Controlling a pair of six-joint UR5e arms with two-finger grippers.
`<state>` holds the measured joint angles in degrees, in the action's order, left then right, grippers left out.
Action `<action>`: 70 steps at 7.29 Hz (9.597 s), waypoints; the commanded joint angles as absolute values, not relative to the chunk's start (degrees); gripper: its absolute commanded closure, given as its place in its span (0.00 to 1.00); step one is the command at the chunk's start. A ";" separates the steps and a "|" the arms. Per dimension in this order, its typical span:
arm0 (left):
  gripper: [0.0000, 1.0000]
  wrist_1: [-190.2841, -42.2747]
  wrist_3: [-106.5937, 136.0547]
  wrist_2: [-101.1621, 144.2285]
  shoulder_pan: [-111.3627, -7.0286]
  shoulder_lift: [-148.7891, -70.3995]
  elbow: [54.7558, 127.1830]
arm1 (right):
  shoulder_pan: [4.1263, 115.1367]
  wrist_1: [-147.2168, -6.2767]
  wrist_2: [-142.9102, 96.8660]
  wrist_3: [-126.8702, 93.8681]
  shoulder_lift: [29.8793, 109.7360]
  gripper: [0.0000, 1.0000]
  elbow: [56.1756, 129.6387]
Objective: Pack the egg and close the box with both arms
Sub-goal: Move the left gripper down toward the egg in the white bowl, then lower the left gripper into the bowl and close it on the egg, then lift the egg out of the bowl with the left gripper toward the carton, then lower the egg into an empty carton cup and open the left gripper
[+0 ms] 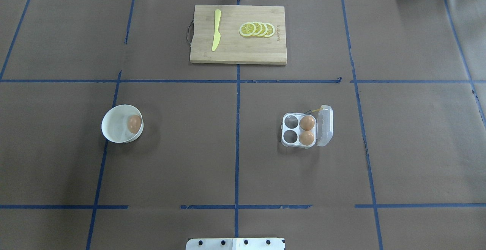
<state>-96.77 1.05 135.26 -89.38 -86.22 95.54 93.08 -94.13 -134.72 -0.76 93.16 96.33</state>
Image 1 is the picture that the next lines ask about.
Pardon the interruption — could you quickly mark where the clear plastic egg box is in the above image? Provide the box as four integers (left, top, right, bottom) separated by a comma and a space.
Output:
281, 105, 334, 149

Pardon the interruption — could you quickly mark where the brown egg from bowl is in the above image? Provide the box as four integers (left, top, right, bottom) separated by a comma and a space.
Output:
127, 115, 142, 134

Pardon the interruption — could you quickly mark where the upper brown egg in box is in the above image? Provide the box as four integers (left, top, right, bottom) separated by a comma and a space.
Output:
299, 115, 316, 131

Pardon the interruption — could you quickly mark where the brown egg in box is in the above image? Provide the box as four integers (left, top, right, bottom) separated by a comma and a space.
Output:
299, 115, 316, 131
298, 131, 316, 146

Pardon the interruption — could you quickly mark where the lower brown egg in box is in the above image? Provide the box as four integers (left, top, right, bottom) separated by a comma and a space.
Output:
298, 131, 316, 146

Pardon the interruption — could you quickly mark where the wooden cutting board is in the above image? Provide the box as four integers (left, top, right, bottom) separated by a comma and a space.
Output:
190, 5, 287, 65

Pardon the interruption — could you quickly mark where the front lemon slice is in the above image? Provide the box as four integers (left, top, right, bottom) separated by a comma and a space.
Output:
238, 22, 257, 37

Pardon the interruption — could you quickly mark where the lemon slice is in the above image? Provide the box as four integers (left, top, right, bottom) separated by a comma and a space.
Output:
252, 22, 264, 36
263, 23, 275, 38
238, 22, 257, 37
257, 22, 268, 37

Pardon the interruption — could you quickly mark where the back lemon slice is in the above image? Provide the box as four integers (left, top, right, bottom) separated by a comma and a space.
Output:
263, 23, 275, 38

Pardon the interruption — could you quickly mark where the yellow plastic knife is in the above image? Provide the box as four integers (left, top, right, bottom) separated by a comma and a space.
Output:
211, 9, 222, 52

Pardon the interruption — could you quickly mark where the white ceramic bowl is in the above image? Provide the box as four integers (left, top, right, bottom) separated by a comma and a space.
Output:
101, 104, 144, 143

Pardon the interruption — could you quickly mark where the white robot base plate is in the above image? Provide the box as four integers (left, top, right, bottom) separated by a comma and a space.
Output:
185, 237, 286, 250

